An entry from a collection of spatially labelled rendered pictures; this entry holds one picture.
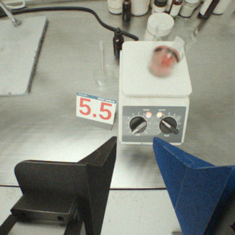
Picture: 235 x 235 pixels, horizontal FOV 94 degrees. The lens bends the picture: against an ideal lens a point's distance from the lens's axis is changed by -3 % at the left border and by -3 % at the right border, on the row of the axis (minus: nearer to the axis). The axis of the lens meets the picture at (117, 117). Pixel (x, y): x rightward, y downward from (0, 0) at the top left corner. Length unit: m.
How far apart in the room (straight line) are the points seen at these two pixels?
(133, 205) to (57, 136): 0.22
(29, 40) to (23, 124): 0.27
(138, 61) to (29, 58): 0.32
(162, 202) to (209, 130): 0.19
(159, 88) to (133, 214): 0.24
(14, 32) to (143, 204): 0.62
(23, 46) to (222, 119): 0.59
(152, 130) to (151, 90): 0.08
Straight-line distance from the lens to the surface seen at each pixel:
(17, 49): 0.50
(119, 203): 0.28
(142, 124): 0.20
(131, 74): 0.22
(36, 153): 0.33
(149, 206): 0.29
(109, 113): 0.25
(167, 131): 0.23
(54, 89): 0.35
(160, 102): 0.22
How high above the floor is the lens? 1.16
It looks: 74 degrees down
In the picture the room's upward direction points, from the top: 7 degrees counter-clockwise
